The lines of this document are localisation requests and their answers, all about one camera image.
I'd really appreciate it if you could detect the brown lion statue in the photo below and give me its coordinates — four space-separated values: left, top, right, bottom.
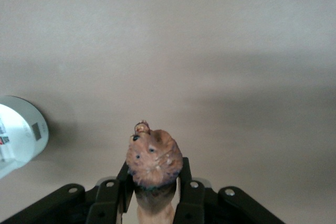
125 120 184 224

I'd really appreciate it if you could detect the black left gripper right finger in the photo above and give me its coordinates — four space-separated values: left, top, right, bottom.
174 157 206 224

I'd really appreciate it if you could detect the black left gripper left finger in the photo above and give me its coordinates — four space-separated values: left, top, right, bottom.
86 158 135 224

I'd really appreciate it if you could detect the white round desk lamp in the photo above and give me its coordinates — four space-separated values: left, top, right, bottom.
0 95 50 180

